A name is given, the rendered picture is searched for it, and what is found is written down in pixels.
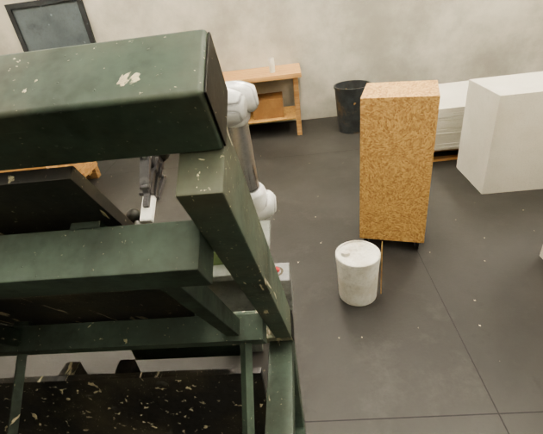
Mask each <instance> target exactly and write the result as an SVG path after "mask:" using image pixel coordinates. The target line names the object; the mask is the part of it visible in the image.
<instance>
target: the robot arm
mask: <svg viewBox="0 0 543 434"><path fill-rule="evenodd" d="M225 83H226V85H227V88H228V116H227V127H228V131H229V133H230V136H231V139H232V141H233V144H234V149H235V151H236V154H237V157H238V159H239V161H240V166H241V169H242V171H243V174H244V177H245V179H246V182H247V186H248V188H249V191H250V194H251V197H252V199H253V204H254V206H255V209H256V211H257V214H258V217H259V220H264V219H267V218H269V217H271V216H272V215H274V213H275V212H276V211H277V202H276V196H275V195H274V194H273V193H272V192H271V191H270V190H266V189H265V186H264V185H263V184H262V183H260V182H259V180H258V175H257V171H256V165H255V160H254V156H253V145H252V140H251V135H250V130H249V125H248V122H249V120H250V116H251V112H253V111H254V110H255V109H256V108H257V107H258V106H259V99H258V94H257V91H256V88H255V86H254V85H253V84H251V83H248V82H245V81H227V82H225ZM169 157H170V154H166V155H158V156H149V157H140V190H142V192H140V193H139V195H140V196H143V198H142V204H141V211H140V223H141V224H148V223H153V220H154V213H155V205H156V202H159V201H160V198H161V195H162V191H163V188H164V184H165V180H166V179H167V176H166V175H163V172H162V170H163V169H164V162H165V161H166V160H167V159H168V158H169Z"/></svg>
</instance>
